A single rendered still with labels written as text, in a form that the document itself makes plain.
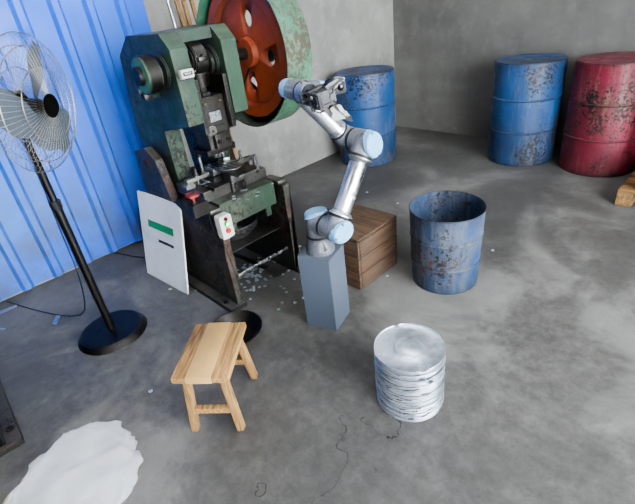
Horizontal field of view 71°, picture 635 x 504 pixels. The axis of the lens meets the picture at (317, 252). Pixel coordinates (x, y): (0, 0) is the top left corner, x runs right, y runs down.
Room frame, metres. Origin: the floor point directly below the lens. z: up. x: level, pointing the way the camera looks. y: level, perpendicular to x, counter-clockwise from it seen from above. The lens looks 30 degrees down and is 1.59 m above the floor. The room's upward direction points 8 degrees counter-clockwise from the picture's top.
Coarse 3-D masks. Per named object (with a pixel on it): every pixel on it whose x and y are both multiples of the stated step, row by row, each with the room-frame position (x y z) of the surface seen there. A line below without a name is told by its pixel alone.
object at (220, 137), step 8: (208, 96) 2.51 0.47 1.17; (216, 96) 2.53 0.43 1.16; (208, 104) 2.49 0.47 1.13; (216, 104) 2.52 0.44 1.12; (208, 112) 2.48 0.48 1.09; (216, 112) 2.51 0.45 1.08; (224, 112) 2.55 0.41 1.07; (208, 120) 2.48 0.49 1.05; (216, 120) 2.51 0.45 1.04; (224, 120) 2.54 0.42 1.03; (216, 128) 2.50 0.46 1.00; (224, 128) 2.53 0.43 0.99; (200, 136) 2.52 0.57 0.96; (208, 136) 2.46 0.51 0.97; (216, 136) 2.46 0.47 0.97; (224, 136) 2.49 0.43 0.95; (200, 144) 2.54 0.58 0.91; (208, 144) 2.47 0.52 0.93; (216, 144) 2.46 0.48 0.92; (224, 144) 2.48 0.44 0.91
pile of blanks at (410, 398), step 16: (384, 368) 1.28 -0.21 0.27; (384, 384) 1.28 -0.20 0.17; (400, 384) 1.23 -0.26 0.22; (416, 384) 1.21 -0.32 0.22; (432, 384) 1.22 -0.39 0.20; (384, 400) 1.28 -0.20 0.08; (400, 400) 1.23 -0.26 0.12; (416, 400) 1.21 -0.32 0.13; (432, 400) 1.23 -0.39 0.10; (400, 416) 1.24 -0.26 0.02; (416, 416) 1.21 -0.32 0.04; (432, 416) 1.23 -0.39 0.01
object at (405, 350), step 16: (384, 336) 1.44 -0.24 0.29; (400, 336) 1.43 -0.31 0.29; (416, 336) 1.41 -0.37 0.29; (432, 336) 1.40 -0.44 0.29; (384, 352) 1.34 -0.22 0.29; (400, 352) 1.33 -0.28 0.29; (416, 352) 1.31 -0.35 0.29; (432, 352) 1.31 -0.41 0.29; (400, 368) 1.25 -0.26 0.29; (416, 368) 1.24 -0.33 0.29; (432, 368) 1.22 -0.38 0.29
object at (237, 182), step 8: (216, 168) 2.48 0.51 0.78; (224, 168) 2.45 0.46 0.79; (232, 168) 2.43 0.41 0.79; (240, 168) 2.43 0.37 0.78; (248, 168) 2.41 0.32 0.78; (256, 168) 2.39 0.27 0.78; (224, 176) 2.45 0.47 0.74; (232, 176) 2.41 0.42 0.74; (240, 176) 2.31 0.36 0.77; (232, 184) 2.41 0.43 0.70; (240, 184) 2.44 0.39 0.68
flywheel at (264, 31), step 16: (224, 0) 2.88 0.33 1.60; (240, 0) 2.81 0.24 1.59; (256, 0) 2.65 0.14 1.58; (208, 16) 3.01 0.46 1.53; (224, 16) 2.95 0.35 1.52; (240, 16) 2.83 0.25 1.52; (256, 16) 2.72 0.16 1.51; (272, 16) 2.57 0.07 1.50; (240, 32) 2.85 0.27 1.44; (256, 32) 2.74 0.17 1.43; (272, 32) 2.64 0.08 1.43; (256, 48) 2.75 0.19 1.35; (272, 48) 2.65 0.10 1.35; (240, 64) 2.89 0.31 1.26; (256, 64) 2.77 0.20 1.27; (256, 80) 2.80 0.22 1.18; (272, 80) 2.68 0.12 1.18; (256, 96) 2.82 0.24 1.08; (272, 96) 2.70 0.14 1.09; (256, 112) 2.78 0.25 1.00; (272, 112) 2.67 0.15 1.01
